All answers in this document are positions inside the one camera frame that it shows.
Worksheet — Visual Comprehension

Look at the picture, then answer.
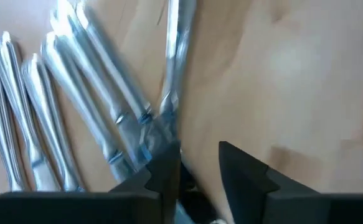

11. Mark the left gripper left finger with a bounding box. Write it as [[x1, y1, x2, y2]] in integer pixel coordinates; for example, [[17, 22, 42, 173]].
[[0, 141, 182, 224]]

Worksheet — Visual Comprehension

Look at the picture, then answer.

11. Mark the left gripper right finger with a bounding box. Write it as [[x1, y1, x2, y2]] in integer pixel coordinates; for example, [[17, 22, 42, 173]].
[[218, 141, 363, 224]]

